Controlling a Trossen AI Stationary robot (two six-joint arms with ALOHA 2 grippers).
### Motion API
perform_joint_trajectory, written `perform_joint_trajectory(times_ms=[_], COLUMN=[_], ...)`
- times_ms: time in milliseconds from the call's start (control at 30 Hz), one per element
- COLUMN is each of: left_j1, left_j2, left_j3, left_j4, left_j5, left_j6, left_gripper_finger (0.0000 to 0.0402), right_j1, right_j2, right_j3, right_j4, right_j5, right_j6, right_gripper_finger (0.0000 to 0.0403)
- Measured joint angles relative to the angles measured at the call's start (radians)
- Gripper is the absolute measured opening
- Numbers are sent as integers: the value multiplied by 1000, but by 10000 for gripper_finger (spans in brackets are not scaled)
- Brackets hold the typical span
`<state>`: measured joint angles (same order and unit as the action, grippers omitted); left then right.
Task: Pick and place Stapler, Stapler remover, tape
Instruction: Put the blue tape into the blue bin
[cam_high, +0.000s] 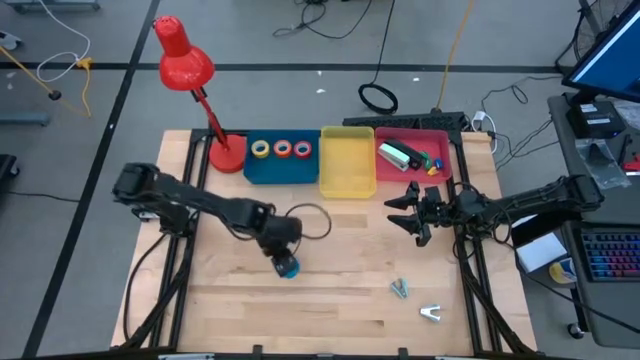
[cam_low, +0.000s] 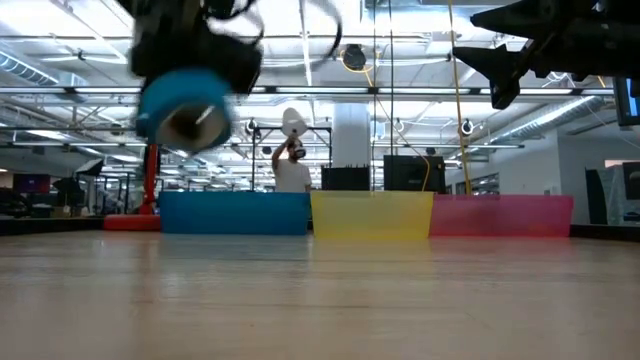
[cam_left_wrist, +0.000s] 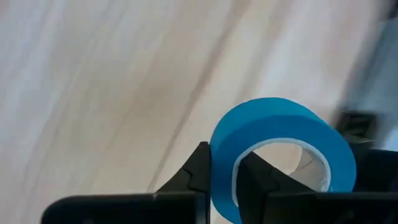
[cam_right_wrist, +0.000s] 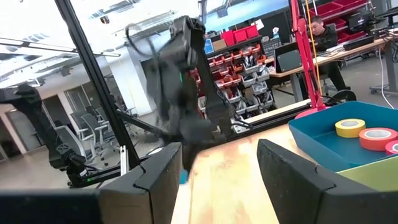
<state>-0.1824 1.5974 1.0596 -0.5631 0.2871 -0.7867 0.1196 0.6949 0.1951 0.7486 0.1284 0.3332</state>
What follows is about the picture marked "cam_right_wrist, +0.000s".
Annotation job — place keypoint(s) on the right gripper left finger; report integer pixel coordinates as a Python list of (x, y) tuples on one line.
[(146, 193)]

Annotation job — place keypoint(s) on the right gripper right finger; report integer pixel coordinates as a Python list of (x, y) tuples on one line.
[(311, 196)]

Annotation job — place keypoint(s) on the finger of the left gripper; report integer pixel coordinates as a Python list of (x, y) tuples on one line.
[(191, 157)]

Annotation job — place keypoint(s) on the yellow tape roll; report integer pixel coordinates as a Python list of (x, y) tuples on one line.
[(349, 132)]

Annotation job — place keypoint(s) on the orange tape roll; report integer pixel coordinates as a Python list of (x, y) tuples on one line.
[(377, 143)]

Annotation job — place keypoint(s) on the red tape roll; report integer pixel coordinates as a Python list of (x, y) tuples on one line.
[(392, 148)]

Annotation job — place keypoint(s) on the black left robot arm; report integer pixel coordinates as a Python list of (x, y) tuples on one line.
[(214, 93)]

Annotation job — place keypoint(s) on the black background robot arm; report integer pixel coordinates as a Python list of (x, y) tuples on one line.
[(46, 133)]

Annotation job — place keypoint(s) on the blue plastic bin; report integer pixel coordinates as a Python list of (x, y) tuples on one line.
[(311, 137)]

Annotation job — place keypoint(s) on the yellow plastic bin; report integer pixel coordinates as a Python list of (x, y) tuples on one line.
[(373, 175)]

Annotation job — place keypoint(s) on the parts bin rack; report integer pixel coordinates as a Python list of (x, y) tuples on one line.
[(248, 77)]

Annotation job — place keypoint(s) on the red storage bin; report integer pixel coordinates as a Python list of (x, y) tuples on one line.
[(240, 35), (228, 38), (252, 31)]

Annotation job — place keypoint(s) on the grey office chair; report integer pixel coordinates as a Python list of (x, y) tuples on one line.
[(91, 124), (66, 140)]

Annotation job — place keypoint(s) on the black desk monitor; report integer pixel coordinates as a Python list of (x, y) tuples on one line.
[(287, 59)]

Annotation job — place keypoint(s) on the red desk lamp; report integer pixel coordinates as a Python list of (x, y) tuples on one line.
[(306, 62)]

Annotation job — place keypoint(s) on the wooden office desk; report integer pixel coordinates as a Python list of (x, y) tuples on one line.
[(342, 54)]

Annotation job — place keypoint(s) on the person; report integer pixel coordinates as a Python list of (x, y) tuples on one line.
[(326, 37)]

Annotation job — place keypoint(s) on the black desk keyboard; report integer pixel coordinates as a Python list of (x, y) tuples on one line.
[(359, 43)]

